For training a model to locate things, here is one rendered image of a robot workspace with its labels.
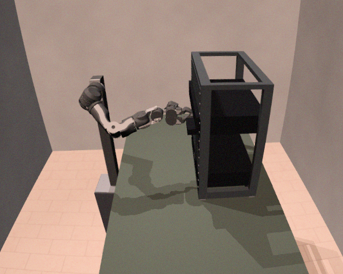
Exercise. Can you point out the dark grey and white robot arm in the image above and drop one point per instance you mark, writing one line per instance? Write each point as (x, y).
(90, 100)

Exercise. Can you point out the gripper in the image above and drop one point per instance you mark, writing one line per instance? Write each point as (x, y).
(172, 110)

